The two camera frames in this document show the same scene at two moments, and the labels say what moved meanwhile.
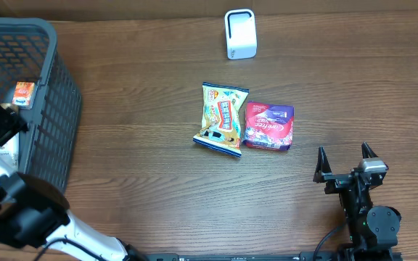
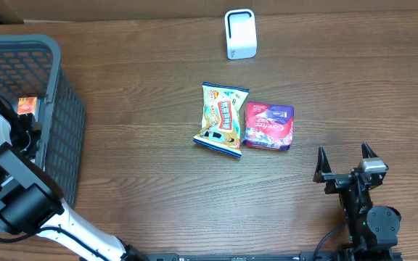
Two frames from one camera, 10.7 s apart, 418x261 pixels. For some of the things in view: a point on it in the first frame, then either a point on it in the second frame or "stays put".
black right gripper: x=337 y=181 stays put
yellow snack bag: x=221 y=107 stays put
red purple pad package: x=268 y=126 stays put
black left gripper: x=11 y=124 to x=34 y=138
